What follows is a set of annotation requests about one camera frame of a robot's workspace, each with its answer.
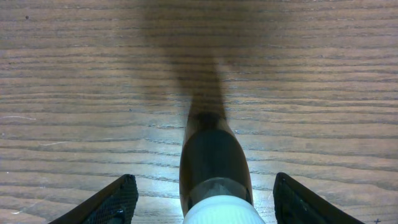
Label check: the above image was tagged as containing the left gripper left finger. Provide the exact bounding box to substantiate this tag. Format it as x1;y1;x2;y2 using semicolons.
50;174;139;224

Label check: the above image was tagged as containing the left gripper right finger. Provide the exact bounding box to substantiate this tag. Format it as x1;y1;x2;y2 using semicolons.
273;172;363;224

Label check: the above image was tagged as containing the dark bottle white cap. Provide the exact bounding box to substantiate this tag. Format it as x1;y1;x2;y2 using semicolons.
179;113;265;224

